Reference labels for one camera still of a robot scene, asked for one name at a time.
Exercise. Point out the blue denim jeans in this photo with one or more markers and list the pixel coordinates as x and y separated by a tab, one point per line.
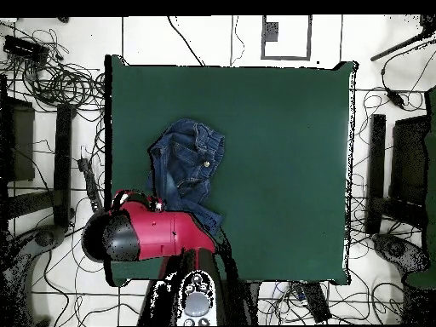
184	160

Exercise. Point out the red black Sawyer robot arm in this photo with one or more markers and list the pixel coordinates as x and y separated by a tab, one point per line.
163	235

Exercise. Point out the dark flat panel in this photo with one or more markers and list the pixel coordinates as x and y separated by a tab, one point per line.
22	143
408	160

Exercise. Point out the dark green table cloth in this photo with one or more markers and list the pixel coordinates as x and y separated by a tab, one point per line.
272	102

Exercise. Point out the black power strip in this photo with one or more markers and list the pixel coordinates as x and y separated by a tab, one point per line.
91	185
316	301

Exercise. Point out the black wheeled chair base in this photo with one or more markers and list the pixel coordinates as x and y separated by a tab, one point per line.
396	250
46	236

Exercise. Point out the black power adapter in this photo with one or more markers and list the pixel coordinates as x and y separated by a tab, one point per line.
395	97

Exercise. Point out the black tripod pole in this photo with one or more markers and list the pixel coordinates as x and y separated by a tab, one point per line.
395	49

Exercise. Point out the black electronics box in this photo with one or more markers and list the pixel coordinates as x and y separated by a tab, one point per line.
25	49

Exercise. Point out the black stand base frame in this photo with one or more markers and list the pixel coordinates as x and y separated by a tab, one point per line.
377	163
63	163

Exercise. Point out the grey square floor frame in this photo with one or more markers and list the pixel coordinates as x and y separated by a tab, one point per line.
270	32

